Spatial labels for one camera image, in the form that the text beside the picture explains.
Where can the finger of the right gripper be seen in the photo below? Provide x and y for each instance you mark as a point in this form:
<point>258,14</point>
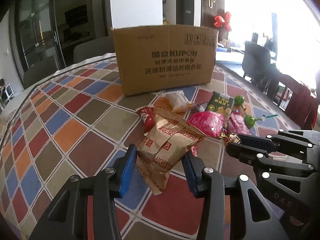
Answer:
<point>247,139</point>
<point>254,155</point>

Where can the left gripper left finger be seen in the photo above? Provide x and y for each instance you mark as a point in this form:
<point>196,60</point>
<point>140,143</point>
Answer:
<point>66,216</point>

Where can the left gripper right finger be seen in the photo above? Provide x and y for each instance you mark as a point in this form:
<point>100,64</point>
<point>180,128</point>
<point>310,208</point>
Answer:
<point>251,215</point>

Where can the gold chocolate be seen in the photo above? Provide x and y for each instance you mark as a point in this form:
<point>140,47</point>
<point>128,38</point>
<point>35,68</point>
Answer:
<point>230,138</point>

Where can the magenta snack bag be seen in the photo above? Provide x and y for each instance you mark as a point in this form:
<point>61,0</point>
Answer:
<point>210,123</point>

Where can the tan fortune biscuit packet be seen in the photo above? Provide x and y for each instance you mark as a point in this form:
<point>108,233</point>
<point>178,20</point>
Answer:
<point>163,147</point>

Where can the green lollipop candy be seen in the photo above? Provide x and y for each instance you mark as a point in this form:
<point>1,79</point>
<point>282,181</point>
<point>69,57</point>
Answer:
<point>250,120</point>

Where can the pink red snack packet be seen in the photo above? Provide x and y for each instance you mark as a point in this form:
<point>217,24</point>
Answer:
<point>236,124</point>

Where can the green wrapped candy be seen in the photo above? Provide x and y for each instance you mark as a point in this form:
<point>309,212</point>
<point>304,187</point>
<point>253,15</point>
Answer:
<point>239,100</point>

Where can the wooden chair with red cloth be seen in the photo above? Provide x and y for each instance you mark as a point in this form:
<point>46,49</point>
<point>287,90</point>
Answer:
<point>302,107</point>

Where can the dark green cracker packet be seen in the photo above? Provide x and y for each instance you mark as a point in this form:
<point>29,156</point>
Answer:
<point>220,103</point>

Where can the dark grey dining chair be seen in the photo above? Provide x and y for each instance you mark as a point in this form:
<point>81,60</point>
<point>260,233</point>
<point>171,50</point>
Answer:
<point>256,61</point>

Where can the clear bread packet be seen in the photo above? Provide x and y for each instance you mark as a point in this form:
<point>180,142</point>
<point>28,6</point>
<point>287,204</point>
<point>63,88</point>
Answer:
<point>178,101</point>

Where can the red white candy packet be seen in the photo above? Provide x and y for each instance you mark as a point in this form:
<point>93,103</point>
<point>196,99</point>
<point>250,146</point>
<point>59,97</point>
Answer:
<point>146,113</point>

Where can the red bow decoration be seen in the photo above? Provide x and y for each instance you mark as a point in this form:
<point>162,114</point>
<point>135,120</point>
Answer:
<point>223,21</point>

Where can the brown cardboard box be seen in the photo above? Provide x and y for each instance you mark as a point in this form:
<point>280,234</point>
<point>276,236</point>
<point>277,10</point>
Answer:
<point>158,57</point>

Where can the grey chair behind table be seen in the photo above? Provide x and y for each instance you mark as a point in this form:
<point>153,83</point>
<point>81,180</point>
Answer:
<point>97,47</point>

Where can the black glass sliding door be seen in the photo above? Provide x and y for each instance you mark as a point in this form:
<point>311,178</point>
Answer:
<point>36,34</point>

